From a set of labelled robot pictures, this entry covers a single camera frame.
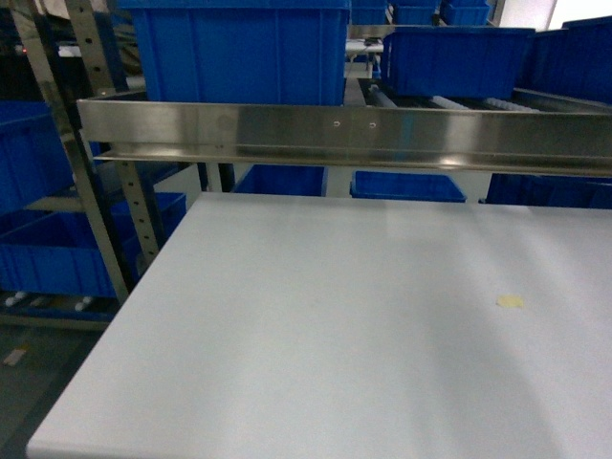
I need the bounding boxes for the blue bin lower shelf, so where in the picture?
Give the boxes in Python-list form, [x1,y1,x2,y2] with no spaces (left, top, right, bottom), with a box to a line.
[349,171,467,203]

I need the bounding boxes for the blue bin shelf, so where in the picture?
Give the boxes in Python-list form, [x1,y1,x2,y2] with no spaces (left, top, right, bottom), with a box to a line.
[349,171,467,203]
[381,26,535,98]
[516,16,611,104]

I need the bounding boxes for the blue bin centre shelf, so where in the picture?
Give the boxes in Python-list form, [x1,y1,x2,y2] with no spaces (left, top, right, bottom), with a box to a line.
[381,26,535,98]

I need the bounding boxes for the blue bin right shelf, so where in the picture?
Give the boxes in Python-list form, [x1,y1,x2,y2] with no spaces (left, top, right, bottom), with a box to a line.
[516,16,611,104]

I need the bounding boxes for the white roller track right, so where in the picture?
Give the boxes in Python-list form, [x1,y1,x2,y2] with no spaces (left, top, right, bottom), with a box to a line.
[430,96,469,110]

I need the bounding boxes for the large blue bin left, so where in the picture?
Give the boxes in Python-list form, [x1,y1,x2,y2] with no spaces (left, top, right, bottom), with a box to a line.
[118,1,351,106]

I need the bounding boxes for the yellow round sticker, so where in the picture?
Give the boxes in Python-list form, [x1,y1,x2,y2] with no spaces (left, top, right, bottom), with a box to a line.
[495,295,524,308]

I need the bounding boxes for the perforated steel rack upright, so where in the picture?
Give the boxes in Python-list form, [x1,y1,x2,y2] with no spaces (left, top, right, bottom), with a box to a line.
[9,0,162,300]

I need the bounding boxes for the steel shelf front rail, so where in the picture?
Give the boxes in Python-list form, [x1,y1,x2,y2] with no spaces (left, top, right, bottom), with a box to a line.
[78,98,611,177]

